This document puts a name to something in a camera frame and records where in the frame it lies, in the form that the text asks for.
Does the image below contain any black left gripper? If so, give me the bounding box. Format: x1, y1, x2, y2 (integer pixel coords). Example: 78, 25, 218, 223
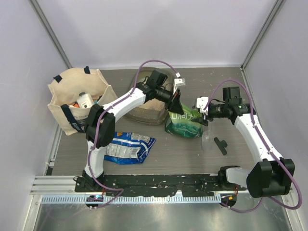
154, 86, 184, 115

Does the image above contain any green cat litter bag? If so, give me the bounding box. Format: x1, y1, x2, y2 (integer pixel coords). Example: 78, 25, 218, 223
165, 104, 203, 138

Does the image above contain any clear plastic scoop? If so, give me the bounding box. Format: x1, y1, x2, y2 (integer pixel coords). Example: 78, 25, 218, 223
202, 123, 213, 152

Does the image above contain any black bag clip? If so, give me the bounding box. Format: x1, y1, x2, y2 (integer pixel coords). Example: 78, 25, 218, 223
214, 137, 228, 155

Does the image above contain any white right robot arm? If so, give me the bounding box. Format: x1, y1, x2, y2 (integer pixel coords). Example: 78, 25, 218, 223
195, 87, 295, 198

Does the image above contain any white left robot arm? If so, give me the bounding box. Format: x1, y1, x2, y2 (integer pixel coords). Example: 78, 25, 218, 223
81, 70, 185, 192

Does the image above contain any translucent grey litter box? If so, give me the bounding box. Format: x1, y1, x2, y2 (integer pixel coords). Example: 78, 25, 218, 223
125, 67, 175, 125

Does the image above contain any blue chip bag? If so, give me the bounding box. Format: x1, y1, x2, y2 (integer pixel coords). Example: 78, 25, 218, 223
104, 132, 156, 165

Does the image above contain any white bottle in tote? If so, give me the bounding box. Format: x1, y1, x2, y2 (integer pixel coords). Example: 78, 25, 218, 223
77, 92, 94, 108

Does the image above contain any orange item in tote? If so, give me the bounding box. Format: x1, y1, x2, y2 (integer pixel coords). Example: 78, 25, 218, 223
69, 102, 79, 108

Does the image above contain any beige canvas tote bag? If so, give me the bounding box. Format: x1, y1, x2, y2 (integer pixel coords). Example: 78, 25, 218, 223
48, 66, 117, 136

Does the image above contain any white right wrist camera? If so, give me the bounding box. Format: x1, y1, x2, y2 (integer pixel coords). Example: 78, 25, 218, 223
193, 96, 209, 115

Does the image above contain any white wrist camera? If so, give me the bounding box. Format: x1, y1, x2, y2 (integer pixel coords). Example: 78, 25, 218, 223
173, 77, 186, 95
193, 96, 209, 115

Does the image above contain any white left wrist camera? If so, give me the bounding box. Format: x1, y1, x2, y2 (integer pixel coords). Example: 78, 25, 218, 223
173, 77, 186, 95

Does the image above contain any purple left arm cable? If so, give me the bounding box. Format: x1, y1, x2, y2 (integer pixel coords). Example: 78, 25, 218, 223
87, 59, 181, 209

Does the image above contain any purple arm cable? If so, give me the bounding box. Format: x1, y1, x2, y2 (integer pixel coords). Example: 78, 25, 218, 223
87, 59, 181, 209
206, 79, 303, 213

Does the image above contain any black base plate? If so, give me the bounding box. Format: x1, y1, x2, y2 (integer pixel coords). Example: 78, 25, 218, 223
74, 173, 247, 198

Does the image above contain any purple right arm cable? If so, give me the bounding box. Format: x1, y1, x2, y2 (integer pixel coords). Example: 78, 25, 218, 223
206, 79, 303, 213

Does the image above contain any aluminium front rail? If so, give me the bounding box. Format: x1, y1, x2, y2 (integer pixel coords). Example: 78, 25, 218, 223
30, 172, 295, 205

